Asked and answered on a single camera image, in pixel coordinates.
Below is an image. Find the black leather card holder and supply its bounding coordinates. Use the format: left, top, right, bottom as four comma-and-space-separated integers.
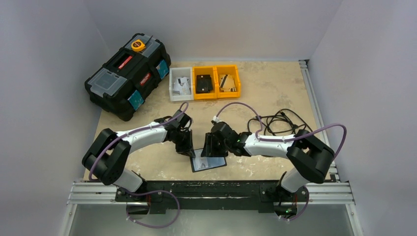
190, 148, 227, 172

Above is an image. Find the gold credit card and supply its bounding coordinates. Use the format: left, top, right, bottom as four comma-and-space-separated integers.
219, 74, 235, 90

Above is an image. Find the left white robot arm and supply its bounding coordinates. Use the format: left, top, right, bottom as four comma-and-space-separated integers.
82, 110, 195, 201

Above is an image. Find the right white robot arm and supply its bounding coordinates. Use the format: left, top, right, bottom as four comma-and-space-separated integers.
201, 121, 335, 200

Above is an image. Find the silver credit cards stack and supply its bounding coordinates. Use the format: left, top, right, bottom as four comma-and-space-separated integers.
173, 77, 191, 95

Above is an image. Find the gold credit cards stack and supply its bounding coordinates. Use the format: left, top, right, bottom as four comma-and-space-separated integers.
219, 74, 237, 92

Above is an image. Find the white plastic bin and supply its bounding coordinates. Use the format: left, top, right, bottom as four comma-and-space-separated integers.
169, 67, 194, 102

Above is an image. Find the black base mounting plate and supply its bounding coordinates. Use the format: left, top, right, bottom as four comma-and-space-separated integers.
115, 180, 307, 215

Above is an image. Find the middle yellow plastic bin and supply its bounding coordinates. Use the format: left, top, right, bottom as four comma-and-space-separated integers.
192, 66, 218, 100

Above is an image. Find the yellow plastic bin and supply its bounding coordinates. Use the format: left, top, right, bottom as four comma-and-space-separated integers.
216, 65, 241, 99
192, 66, 218, 100

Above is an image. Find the right yellow plastic bin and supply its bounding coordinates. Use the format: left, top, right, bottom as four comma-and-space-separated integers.
216, 65, 241, 99

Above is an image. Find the black plastic toolbox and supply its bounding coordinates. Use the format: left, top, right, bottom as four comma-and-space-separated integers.
84, 33, 171, 121

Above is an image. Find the yellow tape measure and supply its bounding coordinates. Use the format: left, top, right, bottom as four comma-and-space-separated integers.
131, 39, 146, 52

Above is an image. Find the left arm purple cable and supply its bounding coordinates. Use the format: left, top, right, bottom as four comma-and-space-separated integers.
89, 102, 190, 182

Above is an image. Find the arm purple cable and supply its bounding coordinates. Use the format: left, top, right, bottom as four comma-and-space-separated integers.
89, 102, 190, 182
215, 102, 347, 160

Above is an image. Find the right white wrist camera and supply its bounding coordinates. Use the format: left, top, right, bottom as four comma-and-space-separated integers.
211, 116, 223, 125

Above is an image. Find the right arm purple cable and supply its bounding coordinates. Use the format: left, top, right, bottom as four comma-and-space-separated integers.
215, 102, 347, 160

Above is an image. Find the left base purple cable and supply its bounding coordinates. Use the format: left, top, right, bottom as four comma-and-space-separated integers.
125, 190, 181, 229

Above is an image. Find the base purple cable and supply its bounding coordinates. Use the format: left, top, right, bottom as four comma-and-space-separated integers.
277, 190, 311, 222
125, 190, 181, 229

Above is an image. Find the black cable on table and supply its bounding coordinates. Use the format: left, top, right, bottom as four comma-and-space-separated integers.
247, 109, 315, 138

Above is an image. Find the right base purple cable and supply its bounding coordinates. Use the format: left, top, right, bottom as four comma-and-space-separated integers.
277, 190, 311, 222

